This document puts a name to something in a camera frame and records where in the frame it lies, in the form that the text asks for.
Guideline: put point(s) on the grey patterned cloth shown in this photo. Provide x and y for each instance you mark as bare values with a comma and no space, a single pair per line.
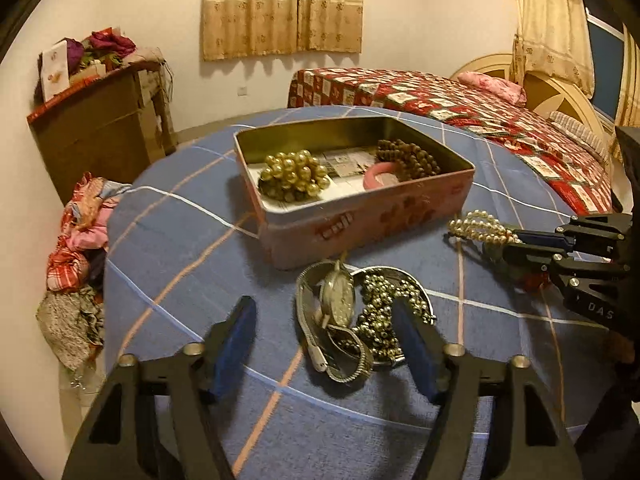
70,325

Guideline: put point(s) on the pink bangle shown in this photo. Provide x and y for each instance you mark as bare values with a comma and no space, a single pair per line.
372,177

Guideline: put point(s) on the cream round headboard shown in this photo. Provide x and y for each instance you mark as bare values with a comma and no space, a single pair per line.
550,91

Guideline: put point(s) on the narrow beige patterned curtain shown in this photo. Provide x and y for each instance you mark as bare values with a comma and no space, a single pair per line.
550,25

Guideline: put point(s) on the printed paper sheet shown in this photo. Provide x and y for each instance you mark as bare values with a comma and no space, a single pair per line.
345,190

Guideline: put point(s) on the bed with red patterned cover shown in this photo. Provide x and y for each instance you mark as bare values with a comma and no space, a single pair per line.
400,90

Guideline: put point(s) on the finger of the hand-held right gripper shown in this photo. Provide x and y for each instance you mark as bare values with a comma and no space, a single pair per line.
535,259
545,240

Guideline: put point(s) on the brown wooden cabinet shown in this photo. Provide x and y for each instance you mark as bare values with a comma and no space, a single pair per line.
100,135

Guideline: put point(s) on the silver wristwatch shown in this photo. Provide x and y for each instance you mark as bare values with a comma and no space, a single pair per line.
340,295

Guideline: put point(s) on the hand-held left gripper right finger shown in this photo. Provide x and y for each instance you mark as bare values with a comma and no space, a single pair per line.
417,350

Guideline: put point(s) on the wide beige patterned curtain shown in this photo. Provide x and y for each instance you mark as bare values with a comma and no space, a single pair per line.
280,10

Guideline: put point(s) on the flat red box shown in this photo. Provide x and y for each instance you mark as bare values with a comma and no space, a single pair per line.
45,109

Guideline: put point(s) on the pink and red clothes pile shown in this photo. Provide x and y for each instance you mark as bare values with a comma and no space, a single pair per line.
80,230

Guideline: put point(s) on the pink metal tin box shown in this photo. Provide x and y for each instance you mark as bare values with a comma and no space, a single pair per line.
350,225

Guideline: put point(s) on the pile of clothes on cabinet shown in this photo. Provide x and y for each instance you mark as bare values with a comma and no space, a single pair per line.
110,45

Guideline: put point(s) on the beige cardboard box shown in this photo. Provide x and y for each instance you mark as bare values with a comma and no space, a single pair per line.
87,75

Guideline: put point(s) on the dark window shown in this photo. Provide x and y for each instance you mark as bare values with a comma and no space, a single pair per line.
605,60

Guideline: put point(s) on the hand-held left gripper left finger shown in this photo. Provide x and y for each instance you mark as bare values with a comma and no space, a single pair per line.
230,350

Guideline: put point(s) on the small red ornament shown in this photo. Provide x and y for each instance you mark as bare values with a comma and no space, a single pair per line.
532,280

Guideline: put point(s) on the pink pillow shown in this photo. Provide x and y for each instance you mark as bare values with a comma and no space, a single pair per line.
492,87

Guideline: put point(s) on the white cardboard box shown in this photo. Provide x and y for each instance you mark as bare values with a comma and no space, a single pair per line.
55,70

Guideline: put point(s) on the striped pillow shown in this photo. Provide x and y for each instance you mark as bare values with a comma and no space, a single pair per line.
580,132

